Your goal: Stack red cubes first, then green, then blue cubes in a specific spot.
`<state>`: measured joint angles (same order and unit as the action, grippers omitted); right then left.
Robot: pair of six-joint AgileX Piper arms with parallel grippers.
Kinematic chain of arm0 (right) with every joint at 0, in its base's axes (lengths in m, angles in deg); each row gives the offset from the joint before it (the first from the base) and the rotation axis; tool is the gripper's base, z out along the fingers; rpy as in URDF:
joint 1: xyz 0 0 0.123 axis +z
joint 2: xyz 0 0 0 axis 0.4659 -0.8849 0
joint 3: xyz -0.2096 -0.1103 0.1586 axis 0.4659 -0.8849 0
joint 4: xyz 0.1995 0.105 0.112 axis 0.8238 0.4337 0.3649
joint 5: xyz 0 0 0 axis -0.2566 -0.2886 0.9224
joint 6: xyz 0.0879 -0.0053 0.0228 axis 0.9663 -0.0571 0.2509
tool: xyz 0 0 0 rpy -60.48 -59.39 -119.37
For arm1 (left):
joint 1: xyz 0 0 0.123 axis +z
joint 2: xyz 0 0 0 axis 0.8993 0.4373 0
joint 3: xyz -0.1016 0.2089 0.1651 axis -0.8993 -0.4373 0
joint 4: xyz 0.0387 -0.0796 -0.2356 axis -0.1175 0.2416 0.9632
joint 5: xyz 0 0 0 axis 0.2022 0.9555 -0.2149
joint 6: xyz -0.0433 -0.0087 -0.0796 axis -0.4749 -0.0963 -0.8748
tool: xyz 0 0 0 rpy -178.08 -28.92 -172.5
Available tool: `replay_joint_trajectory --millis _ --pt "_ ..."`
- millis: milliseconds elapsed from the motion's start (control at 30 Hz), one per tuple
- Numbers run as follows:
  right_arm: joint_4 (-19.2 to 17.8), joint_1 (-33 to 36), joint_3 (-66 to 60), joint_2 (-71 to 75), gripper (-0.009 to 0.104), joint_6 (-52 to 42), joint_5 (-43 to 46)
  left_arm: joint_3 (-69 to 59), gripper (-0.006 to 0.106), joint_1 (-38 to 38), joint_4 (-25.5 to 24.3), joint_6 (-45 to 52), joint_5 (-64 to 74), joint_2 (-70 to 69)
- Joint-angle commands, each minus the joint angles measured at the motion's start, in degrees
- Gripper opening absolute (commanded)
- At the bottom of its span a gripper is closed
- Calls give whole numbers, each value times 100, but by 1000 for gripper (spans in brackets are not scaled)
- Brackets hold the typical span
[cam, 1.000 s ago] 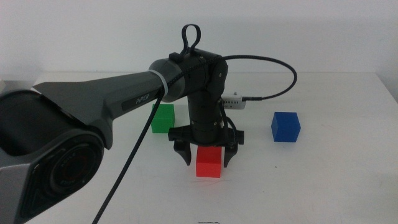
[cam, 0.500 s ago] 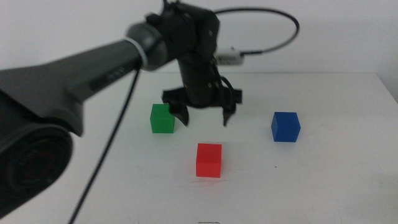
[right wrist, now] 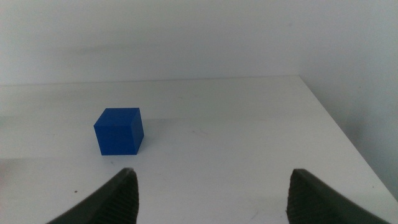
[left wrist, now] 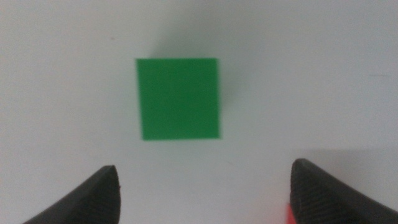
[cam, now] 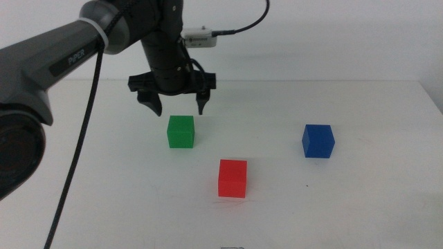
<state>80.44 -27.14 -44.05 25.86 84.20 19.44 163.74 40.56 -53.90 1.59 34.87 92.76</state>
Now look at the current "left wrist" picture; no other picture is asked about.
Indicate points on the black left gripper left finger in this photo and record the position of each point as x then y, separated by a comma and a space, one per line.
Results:
93, 199

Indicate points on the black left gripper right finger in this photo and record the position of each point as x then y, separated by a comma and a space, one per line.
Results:
326, 199

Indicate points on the green cube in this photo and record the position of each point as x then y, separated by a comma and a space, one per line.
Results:
178, 99

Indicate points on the red cube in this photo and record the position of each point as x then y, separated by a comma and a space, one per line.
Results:
289, 216

